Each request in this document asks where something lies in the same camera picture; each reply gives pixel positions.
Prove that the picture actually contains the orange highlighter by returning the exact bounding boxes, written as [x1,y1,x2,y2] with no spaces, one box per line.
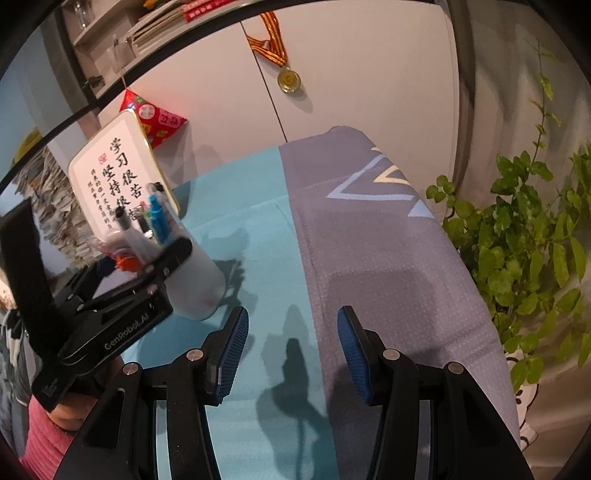
[115,255,142,272]

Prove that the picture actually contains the tall stack of books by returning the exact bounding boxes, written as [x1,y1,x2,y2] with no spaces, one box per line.
[13,147,100,268]

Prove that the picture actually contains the gold medal with ribbon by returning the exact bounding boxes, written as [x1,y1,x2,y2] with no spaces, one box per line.
[246,11,301,94]

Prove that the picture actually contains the clear gel pen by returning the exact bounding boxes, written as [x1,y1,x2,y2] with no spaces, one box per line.
[115,206,150,264]

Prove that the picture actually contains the pink checkered strawberry pen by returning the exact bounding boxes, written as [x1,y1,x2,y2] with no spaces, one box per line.
[147,182,178,240]

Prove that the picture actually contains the patterned blue grey tablecloth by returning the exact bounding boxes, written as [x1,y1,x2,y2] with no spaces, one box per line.
[125,127,519,479]

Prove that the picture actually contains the person's left hand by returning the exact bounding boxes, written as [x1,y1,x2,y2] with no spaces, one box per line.
[46,356,124,432]

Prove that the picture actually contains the frosted plastic cup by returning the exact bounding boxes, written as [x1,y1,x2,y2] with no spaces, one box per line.
[102,224,226,321]

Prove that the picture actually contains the blue pen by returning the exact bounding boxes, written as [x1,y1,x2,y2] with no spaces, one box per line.
[149,194,172,245]

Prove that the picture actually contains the green potted plant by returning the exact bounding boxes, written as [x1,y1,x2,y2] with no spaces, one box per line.
[424,38,591,393]

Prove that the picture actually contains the framed calligraphy sign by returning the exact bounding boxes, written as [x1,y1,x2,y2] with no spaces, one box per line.
[67,110,179,242]

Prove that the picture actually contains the black marker pen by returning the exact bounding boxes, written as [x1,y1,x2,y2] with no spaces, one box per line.
[135,214,153,239]

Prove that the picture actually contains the bookshelf with books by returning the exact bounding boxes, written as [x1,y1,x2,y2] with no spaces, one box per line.
[57,0,252,98]

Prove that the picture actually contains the red hanging ornament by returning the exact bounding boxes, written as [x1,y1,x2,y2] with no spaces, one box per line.
[120,89,187,149]

